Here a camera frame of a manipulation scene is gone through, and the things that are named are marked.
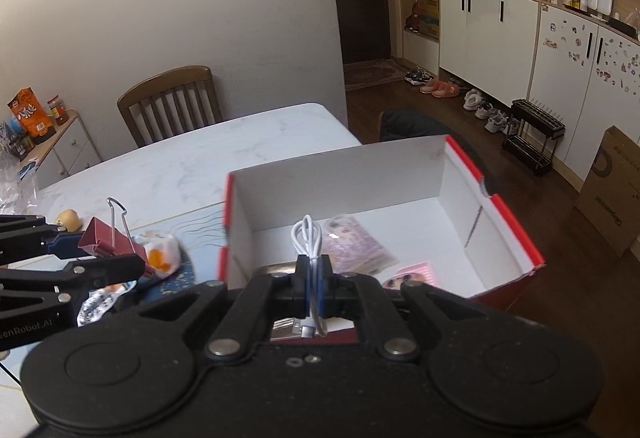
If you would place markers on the patterned doormat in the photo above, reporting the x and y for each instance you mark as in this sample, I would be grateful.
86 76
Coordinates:
375 74

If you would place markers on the white side cabinet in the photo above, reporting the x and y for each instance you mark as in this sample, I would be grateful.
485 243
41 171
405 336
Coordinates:
70 148

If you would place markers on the orange snack box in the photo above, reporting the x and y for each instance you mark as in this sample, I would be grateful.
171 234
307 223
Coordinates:
30 116

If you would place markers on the large brown cardboard box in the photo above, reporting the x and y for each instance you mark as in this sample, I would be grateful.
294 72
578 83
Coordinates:
610 188

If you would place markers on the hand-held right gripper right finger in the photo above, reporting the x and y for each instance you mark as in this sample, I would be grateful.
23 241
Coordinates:
325 288

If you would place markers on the white lower cabinet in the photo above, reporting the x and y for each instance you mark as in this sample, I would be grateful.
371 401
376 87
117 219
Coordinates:
485 48

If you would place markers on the pink cartoon card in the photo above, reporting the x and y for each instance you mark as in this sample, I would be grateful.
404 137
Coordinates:
415 274

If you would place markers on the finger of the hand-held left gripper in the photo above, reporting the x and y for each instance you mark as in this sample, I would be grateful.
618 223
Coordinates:
115 265
60 243

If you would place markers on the grey sneakers pair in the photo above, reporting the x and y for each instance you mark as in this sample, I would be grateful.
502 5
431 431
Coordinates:
501 123

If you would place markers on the white sticker covered cabinet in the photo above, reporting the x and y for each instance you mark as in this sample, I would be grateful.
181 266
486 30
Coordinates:
565 88

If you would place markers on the pink slippers pair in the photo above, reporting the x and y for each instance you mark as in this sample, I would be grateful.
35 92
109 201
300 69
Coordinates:
440 89

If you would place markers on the yellow pig toy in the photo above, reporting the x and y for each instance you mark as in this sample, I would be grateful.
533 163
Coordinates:
70 219

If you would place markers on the red cardboard box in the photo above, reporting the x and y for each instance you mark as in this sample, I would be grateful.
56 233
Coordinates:
400 218

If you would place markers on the white black print snack packet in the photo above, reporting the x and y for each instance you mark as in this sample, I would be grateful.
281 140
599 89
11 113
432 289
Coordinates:
100 305

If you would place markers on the clear wrapped orange snack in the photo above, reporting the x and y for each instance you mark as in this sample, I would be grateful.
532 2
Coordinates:
160 250

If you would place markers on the red binder clip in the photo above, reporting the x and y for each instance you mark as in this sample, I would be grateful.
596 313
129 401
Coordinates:
102 238

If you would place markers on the black sneakers pair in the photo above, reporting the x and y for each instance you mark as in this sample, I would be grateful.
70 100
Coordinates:
417 76

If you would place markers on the red label jar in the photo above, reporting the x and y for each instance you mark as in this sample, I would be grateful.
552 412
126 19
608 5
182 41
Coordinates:
58 111

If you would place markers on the brown wooden chair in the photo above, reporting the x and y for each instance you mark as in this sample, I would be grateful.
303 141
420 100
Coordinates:
170 81

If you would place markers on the white marble desktop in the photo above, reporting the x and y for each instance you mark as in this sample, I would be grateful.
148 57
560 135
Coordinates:
200 153

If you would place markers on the clear plastic bag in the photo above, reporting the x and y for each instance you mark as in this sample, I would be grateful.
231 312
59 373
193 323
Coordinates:
12 193

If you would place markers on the stacked cardboard boxes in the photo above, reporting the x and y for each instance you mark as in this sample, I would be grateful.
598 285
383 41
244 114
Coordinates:
429 16

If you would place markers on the purple snack packet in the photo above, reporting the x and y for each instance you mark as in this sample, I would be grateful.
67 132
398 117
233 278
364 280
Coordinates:
355 243

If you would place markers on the red brown plush toy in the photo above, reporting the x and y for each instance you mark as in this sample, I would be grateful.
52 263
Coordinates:
413 17

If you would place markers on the black metal rack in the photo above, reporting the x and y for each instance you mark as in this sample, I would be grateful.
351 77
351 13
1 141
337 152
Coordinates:
535 118

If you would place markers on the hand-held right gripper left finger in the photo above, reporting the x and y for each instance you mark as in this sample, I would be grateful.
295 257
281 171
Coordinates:
303 288

